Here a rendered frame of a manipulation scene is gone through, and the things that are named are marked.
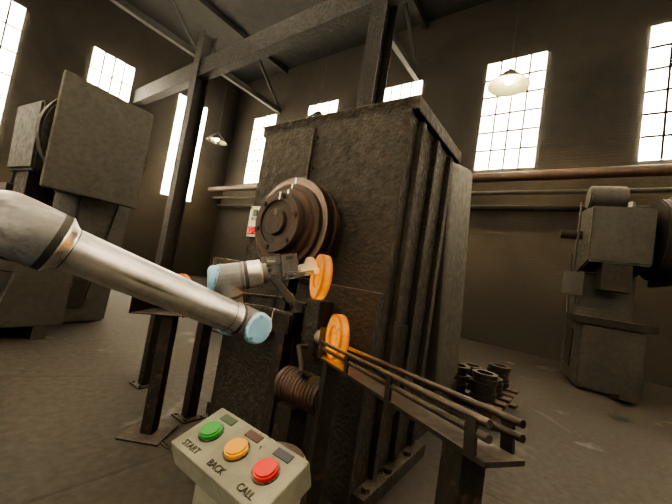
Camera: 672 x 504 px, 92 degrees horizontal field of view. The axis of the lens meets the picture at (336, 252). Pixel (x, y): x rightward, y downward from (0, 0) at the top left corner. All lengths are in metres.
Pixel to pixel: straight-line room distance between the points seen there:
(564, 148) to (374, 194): 6.51
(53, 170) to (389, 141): 2.99
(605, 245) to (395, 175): 4.01
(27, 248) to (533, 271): 7.09
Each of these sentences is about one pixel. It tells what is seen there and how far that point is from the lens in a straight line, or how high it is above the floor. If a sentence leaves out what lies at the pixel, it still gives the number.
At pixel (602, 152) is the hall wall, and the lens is 7.75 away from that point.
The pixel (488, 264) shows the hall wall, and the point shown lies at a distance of 7.37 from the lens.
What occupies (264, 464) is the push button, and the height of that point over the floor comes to 0.61.
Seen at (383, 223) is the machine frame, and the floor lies 1.17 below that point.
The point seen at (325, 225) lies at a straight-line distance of 1.43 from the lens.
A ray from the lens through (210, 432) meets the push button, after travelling 0.71.
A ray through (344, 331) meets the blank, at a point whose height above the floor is 0.74.
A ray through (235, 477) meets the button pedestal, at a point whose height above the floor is 0.59.
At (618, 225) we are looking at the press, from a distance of 5.28.
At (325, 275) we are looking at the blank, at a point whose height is 0.91.
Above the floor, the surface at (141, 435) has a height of 0.01.
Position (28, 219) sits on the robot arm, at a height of 0.94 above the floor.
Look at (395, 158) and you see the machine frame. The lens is 1.53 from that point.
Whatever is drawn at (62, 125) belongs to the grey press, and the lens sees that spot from 3.84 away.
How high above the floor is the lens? 0.93
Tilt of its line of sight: 4 degrees up
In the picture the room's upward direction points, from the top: 9 degrees clockwise
